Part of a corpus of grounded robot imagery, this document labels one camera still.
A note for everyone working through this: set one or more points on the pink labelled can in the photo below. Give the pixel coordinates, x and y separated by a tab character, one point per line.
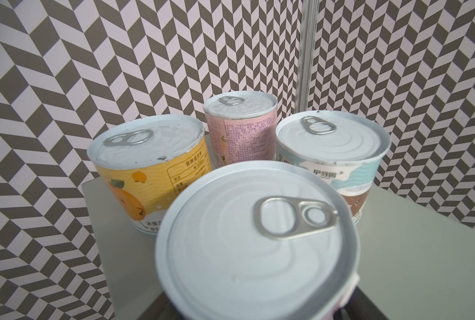
242	126

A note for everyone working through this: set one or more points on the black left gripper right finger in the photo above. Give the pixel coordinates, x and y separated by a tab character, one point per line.
360	307

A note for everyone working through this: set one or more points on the white metal cabinet counter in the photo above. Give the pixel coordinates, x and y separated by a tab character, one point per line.
414	264

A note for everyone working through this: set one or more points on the yellow labelled can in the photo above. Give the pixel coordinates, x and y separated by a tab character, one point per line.
146	163

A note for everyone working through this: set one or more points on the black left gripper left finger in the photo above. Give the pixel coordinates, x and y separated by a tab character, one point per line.
160	309

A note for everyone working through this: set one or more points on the pink can sideways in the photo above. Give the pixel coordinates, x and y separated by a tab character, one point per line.
258	240

